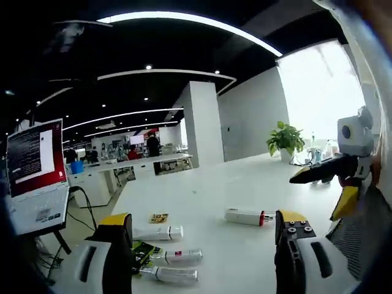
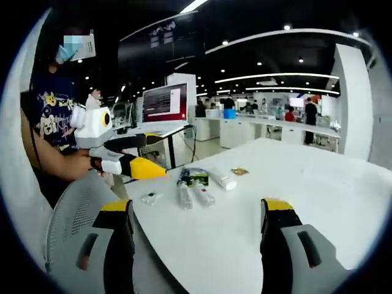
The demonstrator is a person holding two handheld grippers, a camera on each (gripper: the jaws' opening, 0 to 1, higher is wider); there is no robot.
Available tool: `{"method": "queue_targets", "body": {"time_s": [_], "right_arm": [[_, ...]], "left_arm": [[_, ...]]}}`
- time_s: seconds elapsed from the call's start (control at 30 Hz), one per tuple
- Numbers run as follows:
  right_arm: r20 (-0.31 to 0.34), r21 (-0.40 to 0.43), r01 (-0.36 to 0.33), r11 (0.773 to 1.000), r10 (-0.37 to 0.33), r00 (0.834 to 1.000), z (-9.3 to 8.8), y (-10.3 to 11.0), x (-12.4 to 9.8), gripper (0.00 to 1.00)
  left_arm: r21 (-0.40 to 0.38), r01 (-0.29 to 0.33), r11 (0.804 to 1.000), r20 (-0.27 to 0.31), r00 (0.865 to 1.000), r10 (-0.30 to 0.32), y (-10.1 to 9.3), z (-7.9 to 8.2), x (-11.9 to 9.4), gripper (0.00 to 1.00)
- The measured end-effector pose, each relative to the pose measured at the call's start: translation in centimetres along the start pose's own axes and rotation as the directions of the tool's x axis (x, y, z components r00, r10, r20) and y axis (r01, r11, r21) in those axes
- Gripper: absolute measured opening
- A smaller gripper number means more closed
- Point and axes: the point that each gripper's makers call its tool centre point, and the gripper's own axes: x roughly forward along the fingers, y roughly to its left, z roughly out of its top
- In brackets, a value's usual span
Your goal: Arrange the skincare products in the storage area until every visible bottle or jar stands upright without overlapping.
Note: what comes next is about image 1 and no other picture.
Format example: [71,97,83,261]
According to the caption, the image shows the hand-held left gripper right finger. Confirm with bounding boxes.
[274,209,353,294]

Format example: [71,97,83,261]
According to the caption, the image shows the black cable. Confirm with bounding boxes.
[67,185,99,233]

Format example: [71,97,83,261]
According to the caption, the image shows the red collar skincare bottle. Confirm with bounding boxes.
[224,208,276,228]

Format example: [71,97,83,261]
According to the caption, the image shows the small gold patterned packet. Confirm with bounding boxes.
[149,213,170,225]

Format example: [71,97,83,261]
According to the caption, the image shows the grey mesh chair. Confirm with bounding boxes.
[325,183,392,281]

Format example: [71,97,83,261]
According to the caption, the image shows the long white counter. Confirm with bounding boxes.
[66,153,194,209]

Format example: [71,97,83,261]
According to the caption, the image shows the green potted plant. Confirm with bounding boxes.
[265,121,306,162]

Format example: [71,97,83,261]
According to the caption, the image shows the green black packet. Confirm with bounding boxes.
[130,240,164,276]

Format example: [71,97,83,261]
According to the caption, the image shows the white laptop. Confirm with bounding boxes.
[5,118,70,236]

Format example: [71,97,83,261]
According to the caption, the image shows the white pump skincare bottle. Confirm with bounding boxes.
[152,248,204,266]
[138,265,200,285]

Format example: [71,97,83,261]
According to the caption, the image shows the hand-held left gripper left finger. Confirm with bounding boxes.
[72,212,134,294]

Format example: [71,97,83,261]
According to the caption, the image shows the black laptop stand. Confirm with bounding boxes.
[17,219,73,255]

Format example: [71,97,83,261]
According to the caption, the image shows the white skincare tube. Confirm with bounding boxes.
[132,225,184,243]

